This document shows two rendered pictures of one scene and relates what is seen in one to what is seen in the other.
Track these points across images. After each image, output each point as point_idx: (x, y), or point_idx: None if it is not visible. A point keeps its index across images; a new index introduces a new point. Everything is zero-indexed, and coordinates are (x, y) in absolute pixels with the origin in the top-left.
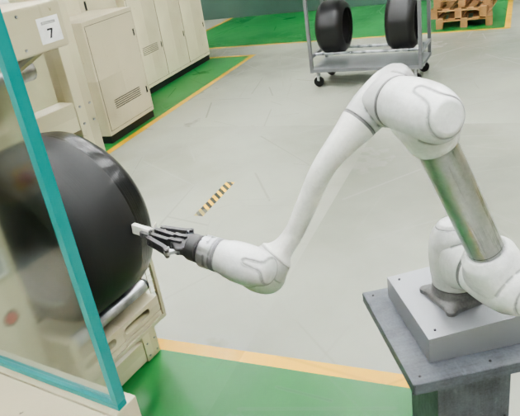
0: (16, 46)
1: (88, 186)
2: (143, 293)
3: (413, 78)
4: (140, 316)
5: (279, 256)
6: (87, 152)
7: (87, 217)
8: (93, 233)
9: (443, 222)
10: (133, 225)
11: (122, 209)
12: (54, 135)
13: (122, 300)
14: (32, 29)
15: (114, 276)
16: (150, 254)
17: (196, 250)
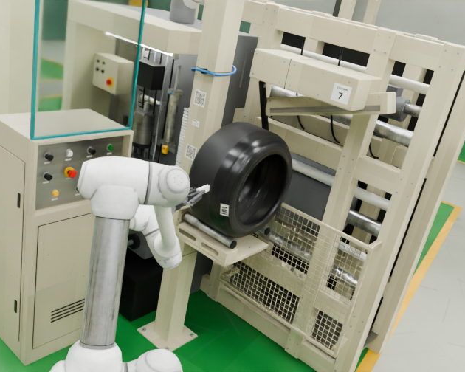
0: (314, 89)
1: (213, 150)
2: (226, 246)
3: (126, 159)
4: (217, 253)
5: (156, 238)
6: (239, 142)
7: (198, 159)
8: (193, 167)
9: (167, 353)
10: (206, 184)
11: (211, 173)
12: (257, 131)
13: (215, 232)
14: (329, 86)
15: None
16: (217, 217)
17: None
